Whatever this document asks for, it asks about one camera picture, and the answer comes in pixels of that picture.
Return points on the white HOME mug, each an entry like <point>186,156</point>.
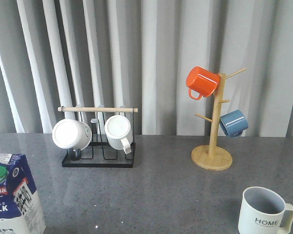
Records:
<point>263,211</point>

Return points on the blue white milk carton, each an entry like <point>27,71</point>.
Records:
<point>20,207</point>

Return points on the white ribbed mug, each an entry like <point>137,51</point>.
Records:
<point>119,133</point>

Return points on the orange mug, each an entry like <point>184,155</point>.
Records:
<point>201,83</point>

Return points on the white mug with smiley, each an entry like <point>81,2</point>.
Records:
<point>72,135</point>

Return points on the wooden mug tree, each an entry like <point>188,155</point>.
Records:
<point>212,157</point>

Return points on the blue mug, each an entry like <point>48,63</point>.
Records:
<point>233,124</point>

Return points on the grey white curtain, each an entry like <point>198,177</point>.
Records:
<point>137,53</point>

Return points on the black wire mug rack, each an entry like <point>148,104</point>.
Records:
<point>99,153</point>

